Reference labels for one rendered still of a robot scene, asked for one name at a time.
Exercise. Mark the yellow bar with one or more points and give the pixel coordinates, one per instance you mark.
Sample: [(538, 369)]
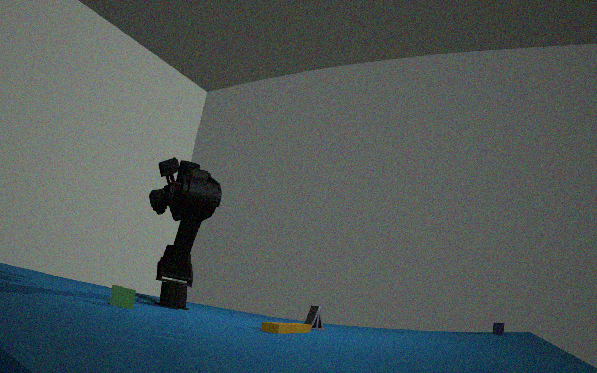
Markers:
[(285, 328)]

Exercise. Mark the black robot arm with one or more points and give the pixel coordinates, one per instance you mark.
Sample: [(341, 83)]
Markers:
[(194, 197)]

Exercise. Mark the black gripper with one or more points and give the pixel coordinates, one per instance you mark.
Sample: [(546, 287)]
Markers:
[(169, 167)]

